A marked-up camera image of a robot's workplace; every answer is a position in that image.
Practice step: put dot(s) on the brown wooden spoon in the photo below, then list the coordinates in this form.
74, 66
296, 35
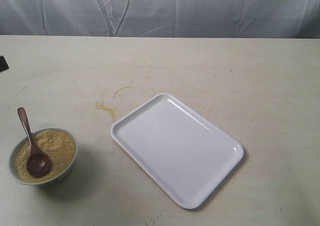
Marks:
38, 163

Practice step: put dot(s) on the spilled yellow grain pile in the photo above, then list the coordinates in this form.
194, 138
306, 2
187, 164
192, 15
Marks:
112, 111

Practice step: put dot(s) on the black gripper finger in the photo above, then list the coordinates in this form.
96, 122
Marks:
3, 64

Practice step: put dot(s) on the white rectangular plastic tray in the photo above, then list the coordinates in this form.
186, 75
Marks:
183, 152

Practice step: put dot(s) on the white wrinkled backdrop curtain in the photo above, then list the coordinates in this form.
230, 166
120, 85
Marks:
162, 18

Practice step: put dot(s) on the tan granular powder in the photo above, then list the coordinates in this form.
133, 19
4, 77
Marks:
58, 145

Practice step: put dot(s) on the white bowl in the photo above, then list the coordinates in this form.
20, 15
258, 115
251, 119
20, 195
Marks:
11, 161

